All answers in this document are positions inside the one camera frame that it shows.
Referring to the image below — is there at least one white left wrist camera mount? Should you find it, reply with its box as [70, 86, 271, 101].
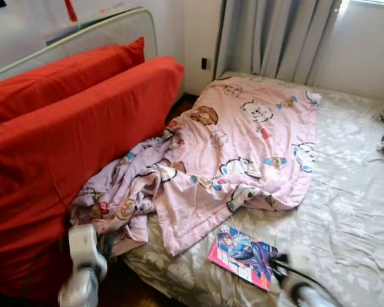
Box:
[67, 223, 108, 280]

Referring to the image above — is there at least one grey pleated curtain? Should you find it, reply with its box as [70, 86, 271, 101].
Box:
[214, 0, 343, 84]

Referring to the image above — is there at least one bright window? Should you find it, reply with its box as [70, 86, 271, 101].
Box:
[339, 0, 384, 8]

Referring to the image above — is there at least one beige quilted bedspread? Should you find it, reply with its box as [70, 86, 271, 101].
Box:
[198, 70, 384, 307]

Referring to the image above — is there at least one red long cushion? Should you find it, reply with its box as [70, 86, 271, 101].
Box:
[0, 36, 146, 129]
[0, 56, 185, 301]

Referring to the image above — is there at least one bed with beige floral sheet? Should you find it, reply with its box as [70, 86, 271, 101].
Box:
[120, 69, 384, 307]

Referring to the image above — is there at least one pink cartoon print blanket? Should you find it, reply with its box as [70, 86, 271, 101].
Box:
[67, 75, 324, 258]

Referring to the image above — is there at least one red hanging tassel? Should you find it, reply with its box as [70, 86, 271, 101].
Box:
[64, 0, 79, 23]

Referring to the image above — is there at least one colourful comic magazine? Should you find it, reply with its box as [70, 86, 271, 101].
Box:
[207, 223, 281, 293]

